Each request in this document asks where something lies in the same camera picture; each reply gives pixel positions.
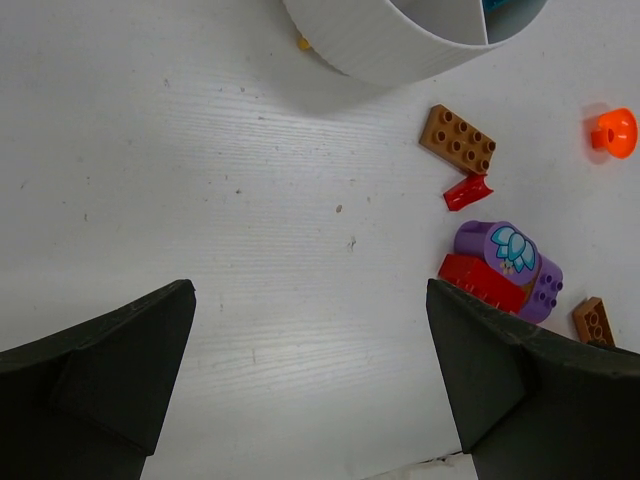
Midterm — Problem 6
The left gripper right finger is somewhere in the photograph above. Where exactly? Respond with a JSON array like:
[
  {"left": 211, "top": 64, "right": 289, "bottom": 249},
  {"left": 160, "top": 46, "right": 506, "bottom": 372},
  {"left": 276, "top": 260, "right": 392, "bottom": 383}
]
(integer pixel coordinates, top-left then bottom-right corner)
[{"left": 426, "top": 279, "right": 639, "bottom": 479}]

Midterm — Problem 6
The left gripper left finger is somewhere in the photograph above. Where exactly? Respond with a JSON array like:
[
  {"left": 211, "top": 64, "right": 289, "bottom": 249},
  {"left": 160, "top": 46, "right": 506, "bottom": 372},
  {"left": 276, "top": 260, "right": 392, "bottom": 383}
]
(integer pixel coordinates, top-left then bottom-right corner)
[{"left": 1, "top": 280, "right": 196, "bottom": 479}]

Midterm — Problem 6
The red lego brick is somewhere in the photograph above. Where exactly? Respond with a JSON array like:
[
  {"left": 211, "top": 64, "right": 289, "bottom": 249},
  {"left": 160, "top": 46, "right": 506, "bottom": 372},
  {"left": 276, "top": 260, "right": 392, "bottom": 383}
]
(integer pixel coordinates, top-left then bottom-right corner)
[{"left": 438, "top": 254, "right": 526, "bottom": 314}]

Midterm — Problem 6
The purple printed lego brick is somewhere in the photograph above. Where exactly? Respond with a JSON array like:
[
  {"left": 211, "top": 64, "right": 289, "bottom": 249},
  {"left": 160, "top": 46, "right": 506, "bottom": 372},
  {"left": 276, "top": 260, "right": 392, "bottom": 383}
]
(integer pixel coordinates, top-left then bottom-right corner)
[{"left": 454, "top": 220, "right": 564, "bottom": 324}]

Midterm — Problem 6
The orange round lego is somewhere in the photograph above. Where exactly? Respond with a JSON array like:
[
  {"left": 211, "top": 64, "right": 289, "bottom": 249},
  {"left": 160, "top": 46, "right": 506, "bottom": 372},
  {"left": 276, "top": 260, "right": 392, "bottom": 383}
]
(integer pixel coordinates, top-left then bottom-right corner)
[{"left": 590, "top": 108, "right": 639, "bottom": 160}]

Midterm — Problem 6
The white round divided container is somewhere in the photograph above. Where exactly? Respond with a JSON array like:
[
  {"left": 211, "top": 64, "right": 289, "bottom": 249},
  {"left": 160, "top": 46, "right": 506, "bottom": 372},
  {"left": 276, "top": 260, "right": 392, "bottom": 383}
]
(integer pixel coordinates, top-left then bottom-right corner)
[{"left": 284, "top": 0, "right": 546, "bottom": 87}]

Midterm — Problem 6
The teal lego brick pair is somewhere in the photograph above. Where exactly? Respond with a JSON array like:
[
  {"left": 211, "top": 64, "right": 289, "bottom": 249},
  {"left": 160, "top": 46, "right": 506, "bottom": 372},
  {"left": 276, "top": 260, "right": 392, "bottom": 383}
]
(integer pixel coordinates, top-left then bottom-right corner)
[{"left": 482, "top": 0, "right": 512, "bottom": 14}]

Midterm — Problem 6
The brown lego plate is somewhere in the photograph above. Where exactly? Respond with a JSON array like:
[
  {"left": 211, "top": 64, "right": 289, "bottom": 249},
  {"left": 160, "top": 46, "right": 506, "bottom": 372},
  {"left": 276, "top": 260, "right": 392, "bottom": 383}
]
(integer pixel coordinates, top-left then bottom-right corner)
[{"left": 572, "top": 297, "right": 615, "bottom": 347}]

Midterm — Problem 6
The small red lego piece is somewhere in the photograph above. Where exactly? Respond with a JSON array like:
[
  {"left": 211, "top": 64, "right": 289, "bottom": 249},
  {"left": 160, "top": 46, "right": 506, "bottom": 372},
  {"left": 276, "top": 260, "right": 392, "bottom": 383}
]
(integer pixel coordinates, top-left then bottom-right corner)
[{"left": 443, "top": 174, "right": 494, "bottom": 212}]

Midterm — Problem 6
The tan lego plate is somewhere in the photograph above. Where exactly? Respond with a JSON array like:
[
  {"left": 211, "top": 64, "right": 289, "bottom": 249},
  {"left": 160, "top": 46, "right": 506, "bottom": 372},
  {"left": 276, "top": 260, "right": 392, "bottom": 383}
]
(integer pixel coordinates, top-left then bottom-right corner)
[{"left": 419, "top": 104, "right": 497, "bottom": 175}]

